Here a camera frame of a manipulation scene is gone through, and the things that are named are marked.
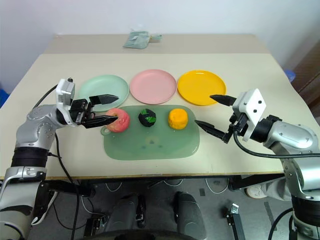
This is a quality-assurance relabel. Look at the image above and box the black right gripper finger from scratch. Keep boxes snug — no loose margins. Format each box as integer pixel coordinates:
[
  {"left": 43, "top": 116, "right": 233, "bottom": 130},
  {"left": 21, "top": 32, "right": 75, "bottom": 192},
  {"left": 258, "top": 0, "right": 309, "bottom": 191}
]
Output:
[
  {"left": 209, "top": 94, "right": 237, "bottom": 107},
  {"left": 194, "top": 120, "right": 235, "bottom": 144}
]

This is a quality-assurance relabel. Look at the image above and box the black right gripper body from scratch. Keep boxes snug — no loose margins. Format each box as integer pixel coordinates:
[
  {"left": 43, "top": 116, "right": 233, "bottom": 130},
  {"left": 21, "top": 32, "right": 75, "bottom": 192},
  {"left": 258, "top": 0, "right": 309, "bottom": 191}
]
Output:
[{"left": 227, "top": 112, "right": 249, "bottom": 137}]

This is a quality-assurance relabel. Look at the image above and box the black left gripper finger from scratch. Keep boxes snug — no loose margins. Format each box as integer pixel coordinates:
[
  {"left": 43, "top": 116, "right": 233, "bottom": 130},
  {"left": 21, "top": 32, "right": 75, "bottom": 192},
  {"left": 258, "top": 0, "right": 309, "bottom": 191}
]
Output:
[
  {"left": 88, "top": 94, "right": 120, "bottom": 105},
  {"left": 80, "top": 115, "right": 119, "bottom": 130}
]

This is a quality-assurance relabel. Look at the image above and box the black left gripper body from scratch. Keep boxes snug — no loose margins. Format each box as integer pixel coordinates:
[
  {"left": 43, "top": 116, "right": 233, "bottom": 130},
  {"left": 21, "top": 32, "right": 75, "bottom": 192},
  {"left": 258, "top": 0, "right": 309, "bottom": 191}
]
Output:
[{"left": 69, "top": 98, "right": 96, "bottom": 125}]

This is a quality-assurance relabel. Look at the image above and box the light green plate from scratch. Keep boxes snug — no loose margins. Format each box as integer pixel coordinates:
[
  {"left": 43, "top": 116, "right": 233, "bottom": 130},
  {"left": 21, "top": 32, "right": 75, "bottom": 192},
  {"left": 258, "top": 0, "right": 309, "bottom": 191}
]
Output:
[{"left": 78, "top": 74, "right": 130, "bottom": 113}]

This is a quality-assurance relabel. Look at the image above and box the yellow plate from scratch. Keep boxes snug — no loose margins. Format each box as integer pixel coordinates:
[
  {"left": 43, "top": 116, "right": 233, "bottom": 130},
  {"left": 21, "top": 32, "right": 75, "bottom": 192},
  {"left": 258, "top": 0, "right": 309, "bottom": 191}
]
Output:
[{"left": 177, "top": 70, "right": 227, "bottom": 107}]

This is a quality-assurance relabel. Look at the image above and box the orange yellow fruit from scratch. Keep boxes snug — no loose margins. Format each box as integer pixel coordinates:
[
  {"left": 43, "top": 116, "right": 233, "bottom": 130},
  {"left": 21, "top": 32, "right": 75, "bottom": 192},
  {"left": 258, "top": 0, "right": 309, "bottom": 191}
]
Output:
[{"left": 167, "top": 107, "right": 189, "bottom": 130}]

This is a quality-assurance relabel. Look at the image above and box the dark green avocado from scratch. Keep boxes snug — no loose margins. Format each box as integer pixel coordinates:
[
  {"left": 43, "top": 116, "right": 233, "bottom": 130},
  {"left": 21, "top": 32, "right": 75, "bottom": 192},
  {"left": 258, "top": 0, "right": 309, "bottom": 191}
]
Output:
[{"left": 138, "top": 108, "right": 158, "bottom": 128}]

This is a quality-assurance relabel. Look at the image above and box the pink plate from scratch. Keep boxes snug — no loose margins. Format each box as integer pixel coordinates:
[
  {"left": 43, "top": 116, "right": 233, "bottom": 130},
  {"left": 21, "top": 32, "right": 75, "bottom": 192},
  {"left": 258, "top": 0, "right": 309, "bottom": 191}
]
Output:
[{"left": 129, "top": 69, "right": 178, "bottom": 105}]

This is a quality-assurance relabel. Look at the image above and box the pink red apple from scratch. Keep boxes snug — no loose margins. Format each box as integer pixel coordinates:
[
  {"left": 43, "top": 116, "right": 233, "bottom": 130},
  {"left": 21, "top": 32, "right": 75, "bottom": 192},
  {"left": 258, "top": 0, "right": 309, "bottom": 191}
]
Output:
[{"left": 106, "top": 108, "right": 131, "bottom": 133}]

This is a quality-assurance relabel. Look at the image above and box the green translucent cutting board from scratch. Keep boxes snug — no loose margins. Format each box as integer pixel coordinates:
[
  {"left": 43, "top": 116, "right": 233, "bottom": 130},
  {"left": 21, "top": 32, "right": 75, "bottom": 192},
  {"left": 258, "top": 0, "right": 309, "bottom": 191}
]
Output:
[{"left": 100, "top": 104, "right": 201, "bottom": 160}]

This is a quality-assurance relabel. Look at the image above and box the green plastic packet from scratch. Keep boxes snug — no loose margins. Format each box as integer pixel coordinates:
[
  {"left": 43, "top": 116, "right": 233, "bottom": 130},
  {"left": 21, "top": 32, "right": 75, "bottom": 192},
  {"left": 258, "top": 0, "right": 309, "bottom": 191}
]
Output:
[{"left": 122, "top": 31, "right": 151, "bottom": 49}]

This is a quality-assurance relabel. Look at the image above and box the white sneaker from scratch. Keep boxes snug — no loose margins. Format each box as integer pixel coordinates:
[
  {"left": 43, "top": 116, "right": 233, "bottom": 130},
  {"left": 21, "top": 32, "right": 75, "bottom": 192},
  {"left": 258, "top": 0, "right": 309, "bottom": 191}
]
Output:
[{"left": 244, "top": 184, "right": 270, "bottom": 200}]

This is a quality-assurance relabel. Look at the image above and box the blue round object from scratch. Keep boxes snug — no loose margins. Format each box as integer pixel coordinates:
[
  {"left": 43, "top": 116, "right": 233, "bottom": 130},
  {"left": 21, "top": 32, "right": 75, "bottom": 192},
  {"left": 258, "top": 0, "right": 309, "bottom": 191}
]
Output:
[{"left": 284, "top": 68, "right": 297, "bottom": 82}]

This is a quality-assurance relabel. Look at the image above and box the blue bin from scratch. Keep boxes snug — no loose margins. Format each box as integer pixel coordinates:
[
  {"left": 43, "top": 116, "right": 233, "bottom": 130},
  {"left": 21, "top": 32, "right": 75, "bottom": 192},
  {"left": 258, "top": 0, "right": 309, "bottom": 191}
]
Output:
[{"left": 0, "top": 87, "right": 10, "bottom": 109}]

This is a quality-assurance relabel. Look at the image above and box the brown wooden door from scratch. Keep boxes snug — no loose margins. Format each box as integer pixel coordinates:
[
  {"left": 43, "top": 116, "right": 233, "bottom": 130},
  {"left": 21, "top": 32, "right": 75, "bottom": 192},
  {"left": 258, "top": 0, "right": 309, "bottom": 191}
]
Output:
[{"left": 291, "top": 39, "right": 320, "bottom": 110}]

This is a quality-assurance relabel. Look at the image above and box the dark rounded robot leg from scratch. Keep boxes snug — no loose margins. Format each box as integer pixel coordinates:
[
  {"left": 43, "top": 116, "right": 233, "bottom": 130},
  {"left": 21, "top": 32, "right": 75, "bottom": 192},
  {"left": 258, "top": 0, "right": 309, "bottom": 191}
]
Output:
[
  {"left": 173, "top": 191, "right": 207, "bottom": 240},
  {"left": 103, "top": 194, "right": 147, "bottom": 233}
]

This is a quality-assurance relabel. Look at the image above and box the black stand with metal clamp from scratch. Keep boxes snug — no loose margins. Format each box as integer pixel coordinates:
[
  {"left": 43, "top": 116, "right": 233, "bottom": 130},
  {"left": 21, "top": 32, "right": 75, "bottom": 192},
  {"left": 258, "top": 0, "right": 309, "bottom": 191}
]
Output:
[{"left": 223, "top": 202, "right": 247, "bottom": 240}]

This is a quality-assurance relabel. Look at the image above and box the black electronic box on floor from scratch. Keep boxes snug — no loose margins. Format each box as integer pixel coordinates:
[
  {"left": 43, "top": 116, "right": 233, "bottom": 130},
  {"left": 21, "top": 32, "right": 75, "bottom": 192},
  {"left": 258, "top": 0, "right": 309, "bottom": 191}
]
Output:
[{"left": 83, "top": 214, "right": 110, "bottom": 238}]

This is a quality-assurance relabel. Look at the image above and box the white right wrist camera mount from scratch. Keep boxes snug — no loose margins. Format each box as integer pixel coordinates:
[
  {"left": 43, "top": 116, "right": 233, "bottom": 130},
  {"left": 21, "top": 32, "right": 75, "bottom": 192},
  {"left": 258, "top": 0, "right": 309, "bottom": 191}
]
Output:
[{"left": 232, "top": 88, "right": 267, "bottom": 142}]

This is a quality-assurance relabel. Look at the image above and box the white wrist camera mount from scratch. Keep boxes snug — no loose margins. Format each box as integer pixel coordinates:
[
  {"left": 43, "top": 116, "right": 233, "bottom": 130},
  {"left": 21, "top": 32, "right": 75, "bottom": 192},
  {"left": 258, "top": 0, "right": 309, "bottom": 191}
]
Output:
[
  {"left": 232, "top": 88, "right": 267, "bottom": 142},
  {"left": 54, "top": 78, "right": 76, "bottom": 125}
]

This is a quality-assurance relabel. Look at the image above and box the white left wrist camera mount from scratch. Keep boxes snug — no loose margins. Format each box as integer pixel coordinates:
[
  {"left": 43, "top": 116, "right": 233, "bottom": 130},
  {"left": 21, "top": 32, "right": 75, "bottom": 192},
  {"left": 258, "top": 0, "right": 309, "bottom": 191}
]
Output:
[{"left": 54, "top": 78, "right": 76, "bottom": 125}]

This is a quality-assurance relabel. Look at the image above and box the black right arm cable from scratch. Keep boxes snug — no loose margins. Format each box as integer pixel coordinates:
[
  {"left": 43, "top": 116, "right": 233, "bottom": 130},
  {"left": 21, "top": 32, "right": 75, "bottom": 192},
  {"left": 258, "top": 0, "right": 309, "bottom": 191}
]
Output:
[{"left": 233, "top": 129, "right": 320, "bottom": 159}]

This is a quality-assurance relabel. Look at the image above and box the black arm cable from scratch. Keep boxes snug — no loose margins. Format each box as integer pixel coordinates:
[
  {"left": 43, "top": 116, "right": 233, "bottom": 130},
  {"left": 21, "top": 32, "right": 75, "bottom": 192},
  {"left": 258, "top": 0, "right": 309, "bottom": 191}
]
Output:
[
  {"left": 233, "top": 129, "right": 320, "bottom": 159},
  {"left": 31, "top": 84, "right": 83, "bottom": 240}
]

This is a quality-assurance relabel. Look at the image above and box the black table frame bar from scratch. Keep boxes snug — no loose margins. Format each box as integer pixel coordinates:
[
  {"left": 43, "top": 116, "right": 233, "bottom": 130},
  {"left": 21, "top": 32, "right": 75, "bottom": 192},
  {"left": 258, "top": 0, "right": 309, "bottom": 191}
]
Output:
[{"left": 228, "top": 172, "right": 286, "bottom": 191}]

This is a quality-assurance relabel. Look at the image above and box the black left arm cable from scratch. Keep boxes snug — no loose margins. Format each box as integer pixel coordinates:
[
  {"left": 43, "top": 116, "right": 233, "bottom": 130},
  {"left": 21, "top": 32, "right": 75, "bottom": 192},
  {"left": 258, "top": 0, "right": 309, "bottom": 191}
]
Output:
[{"left": 31, "top": 84, "right": 83, "bottom": 240}]

